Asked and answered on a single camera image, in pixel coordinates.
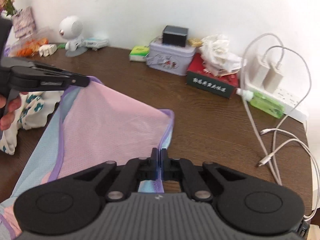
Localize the clear bag of oranges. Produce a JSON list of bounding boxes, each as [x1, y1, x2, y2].
[[10, 27, 50, 57]]

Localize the white round-headed robot figure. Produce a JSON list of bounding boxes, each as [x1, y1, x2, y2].
[[59, 16, 85, 57]]

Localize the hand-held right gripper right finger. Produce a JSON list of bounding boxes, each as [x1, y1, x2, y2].
[[161, 149, 247, 202]]

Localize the small black box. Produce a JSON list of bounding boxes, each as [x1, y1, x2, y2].
[[162, 25, 188, 47]]

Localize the pink and blue mesh garment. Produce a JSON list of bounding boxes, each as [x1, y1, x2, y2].
[[0, 76, 175, 240]]

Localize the white light blue gadget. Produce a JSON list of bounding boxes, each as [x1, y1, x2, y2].
[[84, 37, 110, 51]]

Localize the white power strip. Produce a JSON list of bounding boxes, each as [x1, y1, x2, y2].
[[244, 57, 308, 123]]

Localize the white charger plug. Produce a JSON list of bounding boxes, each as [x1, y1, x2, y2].
[[250, 54, 270, 88], [264, 62, 284, 93]]

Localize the green tissue packet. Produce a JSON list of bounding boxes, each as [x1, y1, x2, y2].
[[129, 45, 150, 62]]

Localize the pale purple tin box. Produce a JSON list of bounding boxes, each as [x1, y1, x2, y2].
[[146, 40, 197, 76]]

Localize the white charging cable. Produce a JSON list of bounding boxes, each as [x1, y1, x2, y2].
[[260, 45, 320, 222], [241, 32, 285, 185]]

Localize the green transparent bottle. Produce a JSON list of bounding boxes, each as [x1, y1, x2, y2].
[[236, 88, 285, 118]]

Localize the crumpled white tissues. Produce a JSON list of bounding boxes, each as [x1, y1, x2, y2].
[[200, 34, 244, 77]]

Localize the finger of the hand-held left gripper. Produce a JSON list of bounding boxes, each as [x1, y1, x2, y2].
[[10, 58, 90, 92]]

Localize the pale purple knitted vase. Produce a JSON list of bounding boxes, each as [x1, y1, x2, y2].
[[12, 6, 37, 39]]

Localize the red and black box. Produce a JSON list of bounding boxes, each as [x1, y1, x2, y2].
[[185, 53, 239, 99]]

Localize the small white plastic object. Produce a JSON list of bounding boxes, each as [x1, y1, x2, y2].
[[39, 44, 57, 57]]

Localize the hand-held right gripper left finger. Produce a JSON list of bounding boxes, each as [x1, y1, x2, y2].
[[72, 148, 159, 202]]

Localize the person's left hand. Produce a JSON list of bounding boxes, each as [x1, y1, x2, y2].
[[0, 91, 28, 132]]

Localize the white garment with green flowers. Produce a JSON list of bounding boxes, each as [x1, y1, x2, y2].
[[0, 91, 63, 155]]

